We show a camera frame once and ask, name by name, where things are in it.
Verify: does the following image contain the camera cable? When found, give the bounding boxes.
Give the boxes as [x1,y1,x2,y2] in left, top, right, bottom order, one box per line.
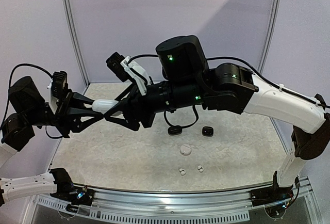
[127,53,330,129]
[0,63,65,139]

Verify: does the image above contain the left camera cable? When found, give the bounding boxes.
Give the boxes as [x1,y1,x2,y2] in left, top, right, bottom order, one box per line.
[0,63,65,139]

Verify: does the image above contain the right aluminium frame post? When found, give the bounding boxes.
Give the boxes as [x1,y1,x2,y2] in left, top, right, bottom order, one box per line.
[257,0,281,74]

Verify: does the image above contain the left aluminium frame post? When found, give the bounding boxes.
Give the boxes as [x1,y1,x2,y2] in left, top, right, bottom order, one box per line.
[62,0,90,87]

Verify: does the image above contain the black oval earbud case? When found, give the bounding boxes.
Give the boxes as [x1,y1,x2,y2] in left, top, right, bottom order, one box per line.
[168,126,183,136]

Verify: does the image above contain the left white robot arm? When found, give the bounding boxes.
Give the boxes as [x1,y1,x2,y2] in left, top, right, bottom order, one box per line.
[1,71,103,206]

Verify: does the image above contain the right camera cable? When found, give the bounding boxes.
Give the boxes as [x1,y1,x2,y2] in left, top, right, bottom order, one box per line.
[127,53,330,129]

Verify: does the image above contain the aluminium front rail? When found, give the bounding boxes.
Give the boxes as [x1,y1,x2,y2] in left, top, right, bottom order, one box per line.
[24,176,320,224]

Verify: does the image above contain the white stem earbud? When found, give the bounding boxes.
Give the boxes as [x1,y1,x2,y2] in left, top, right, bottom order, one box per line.
[197,165,204,172]

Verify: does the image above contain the pink round earbud case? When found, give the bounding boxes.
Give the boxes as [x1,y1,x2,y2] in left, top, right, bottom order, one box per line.
[180,144,192,156]

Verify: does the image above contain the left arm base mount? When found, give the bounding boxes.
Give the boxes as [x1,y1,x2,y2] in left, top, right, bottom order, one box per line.
[49,168,95,206]

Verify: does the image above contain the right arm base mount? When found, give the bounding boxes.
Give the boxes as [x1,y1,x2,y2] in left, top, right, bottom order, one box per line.
[249,171,300,208]

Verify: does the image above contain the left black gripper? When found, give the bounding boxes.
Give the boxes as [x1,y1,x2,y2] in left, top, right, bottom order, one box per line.
[27,87,106,137]

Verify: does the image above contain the white oval earbud case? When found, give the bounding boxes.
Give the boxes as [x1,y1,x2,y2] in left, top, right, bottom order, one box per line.
[92,99,119,115]

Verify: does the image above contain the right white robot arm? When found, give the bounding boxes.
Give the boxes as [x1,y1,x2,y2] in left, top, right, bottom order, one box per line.
[104,35,329,201]

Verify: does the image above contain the aluminium frame post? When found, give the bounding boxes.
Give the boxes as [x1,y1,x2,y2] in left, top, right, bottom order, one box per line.
[257,0,281,74]
[62,0,90,87]

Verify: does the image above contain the white earbud lower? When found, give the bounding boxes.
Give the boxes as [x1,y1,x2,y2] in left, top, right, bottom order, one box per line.
[179,168,186,175]

